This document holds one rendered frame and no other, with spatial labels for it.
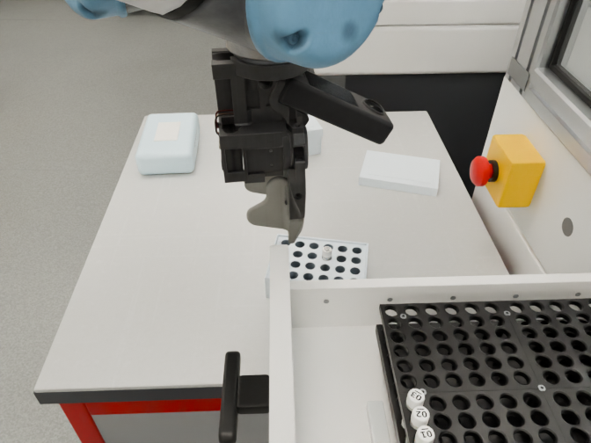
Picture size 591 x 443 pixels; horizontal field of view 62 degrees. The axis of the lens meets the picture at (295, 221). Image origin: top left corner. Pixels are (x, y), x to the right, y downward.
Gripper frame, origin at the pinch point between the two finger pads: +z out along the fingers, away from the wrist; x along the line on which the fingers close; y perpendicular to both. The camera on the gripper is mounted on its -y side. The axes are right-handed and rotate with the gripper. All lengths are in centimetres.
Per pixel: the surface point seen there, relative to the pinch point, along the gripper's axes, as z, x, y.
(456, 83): 12, -56, -42
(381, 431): 3.2, 23.7, -4.3
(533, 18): -15.0, -18.3, -32.8
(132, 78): 90, -245, 69
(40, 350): 88, -53, 71
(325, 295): -0.3, 11.6, -1.6
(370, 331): 4.5, 12.8, -6.1
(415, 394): -3.2, 24.2, -6.1
